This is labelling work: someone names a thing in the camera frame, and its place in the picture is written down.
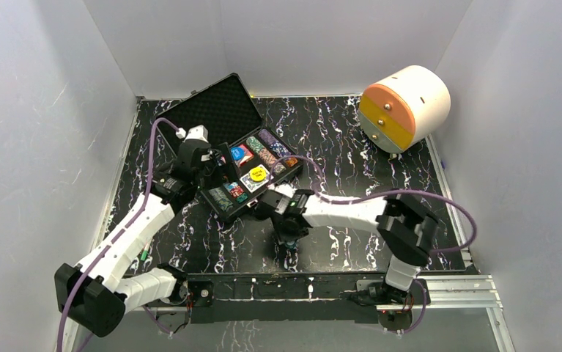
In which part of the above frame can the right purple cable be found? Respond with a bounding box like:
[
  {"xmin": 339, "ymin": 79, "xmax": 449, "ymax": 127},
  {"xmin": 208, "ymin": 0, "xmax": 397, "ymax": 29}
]
[{"xmin": 266, "ymin": 155, "xmax": 478, "ymax": 334}]

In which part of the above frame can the blue small blind button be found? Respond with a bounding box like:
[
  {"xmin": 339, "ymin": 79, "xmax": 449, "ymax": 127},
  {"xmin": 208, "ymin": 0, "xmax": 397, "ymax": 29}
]
[{"xmin": 230, "ymin": 147, "xmax": 245, "ymax": 163}]

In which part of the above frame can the pale green chip stack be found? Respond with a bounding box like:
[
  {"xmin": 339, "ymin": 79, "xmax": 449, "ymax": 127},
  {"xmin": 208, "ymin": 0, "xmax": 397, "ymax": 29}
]
[{"xmin": 209, "ymin": 187, "xmax": 233, "ymax": 212}]

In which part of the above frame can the purple cable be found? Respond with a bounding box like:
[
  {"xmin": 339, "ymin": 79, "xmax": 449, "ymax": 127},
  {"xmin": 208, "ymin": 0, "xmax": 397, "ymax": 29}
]
[
  {"xmin": 56, "ymin": 117, "xmax": 187, "ymax": 352},
  {"xmin": 266, "ymin": 155, "xmax": 478, "ymax": 334}
]

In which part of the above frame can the teal fifty chip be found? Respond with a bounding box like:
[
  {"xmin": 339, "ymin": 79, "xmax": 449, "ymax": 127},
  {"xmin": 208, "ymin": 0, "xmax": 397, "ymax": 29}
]
[{"xmin": 284, "ymin": 241, "xmax": 297, "ymax": 249}]

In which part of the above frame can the black poker set case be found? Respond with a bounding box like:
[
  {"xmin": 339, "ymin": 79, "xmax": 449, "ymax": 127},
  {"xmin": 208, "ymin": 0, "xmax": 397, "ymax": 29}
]
[{"xmin": 160, "ymin": 73, "xmax": 303, "ymax": 221}]

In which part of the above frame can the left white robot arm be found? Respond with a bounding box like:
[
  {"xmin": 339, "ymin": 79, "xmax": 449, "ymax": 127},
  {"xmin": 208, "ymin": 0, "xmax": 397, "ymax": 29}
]
[{"xmin": 55, "ymin": 139, "xmax": 239, "ymax": 337}]

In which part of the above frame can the purple and blue chip stack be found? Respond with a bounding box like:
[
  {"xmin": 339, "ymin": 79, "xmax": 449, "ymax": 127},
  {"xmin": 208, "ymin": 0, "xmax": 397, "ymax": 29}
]
[{"xmin": 258, "ymin": 129, "xmax": 298, "ymax": 167}]

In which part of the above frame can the light blue chip stack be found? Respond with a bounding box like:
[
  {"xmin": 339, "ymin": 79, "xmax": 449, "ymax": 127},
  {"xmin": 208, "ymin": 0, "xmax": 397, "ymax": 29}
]
[{"xmin": 223, "ymin": 182, "xmax": 248, "ymax": 203}]

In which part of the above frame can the yellow big blind button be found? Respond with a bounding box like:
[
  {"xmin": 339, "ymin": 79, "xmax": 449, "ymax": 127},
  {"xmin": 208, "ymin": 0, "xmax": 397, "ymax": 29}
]
[{"xmin": 248, "ymin": 165, "xmax": 268, "ymax": 183}]

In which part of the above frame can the blue playing card deck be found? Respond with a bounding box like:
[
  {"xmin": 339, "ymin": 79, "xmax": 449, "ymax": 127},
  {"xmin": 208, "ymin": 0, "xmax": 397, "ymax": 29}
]
[{"xmin": 240, "ymin": 164, "xmax": 270, "ymax": 193}]

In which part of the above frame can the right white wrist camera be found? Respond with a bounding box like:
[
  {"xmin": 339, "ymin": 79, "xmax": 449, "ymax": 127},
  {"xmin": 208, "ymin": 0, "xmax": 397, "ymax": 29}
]
[{"xmin": 269, "ymin": 183, "xmax": 296, "ymax": 198}]

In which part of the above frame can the red playing card deck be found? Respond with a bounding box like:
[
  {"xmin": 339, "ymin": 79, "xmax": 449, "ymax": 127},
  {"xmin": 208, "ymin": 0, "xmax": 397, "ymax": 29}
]
[{"xmin": 233, "ymin": 144, "xmax": 254, "ymax": 167}]

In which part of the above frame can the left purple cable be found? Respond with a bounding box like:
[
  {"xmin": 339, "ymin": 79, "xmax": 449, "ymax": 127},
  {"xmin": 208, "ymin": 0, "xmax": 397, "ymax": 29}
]
[{"xmin": 56, "ymin": 117, "xmax": 187, "ymax": 352}]

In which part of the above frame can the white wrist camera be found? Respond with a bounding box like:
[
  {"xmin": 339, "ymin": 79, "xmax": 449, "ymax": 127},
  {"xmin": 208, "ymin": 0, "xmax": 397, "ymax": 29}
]
[
  {"xmin": 269, "ymin": 183, "xmax": 296, "ymax": 198},
  {"xmin": 175, "ymin": 125, "xmax": 209, "ymax": 143}
]

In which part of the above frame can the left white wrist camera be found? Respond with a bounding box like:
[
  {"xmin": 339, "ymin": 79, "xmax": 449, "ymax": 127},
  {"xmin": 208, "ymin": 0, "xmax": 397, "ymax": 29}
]
[{"xmin": 175, "ymin": 125, "xmax": 209, "ymax": 143}]

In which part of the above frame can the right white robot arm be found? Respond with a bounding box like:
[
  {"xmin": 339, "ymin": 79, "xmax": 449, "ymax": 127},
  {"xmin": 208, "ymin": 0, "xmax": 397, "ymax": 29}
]
[{"xmin": 254, "ymin": 185, "xmax": 439, "ymax": 305}]

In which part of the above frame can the orange blue chip stack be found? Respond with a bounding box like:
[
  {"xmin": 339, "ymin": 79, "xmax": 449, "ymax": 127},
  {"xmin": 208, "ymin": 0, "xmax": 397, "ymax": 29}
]
[{"xmin": 257, "ymin": 147, "xmax": 286, "ymax": 175}]

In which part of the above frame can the white cylindrical drawer unit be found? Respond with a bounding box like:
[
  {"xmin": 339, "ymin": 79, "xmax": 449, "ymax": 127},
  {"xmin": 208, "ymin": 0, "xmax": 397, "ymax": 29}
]
[{"xmin": 358, "ymin": 65, "xmax": 451, "ymax": 154}]

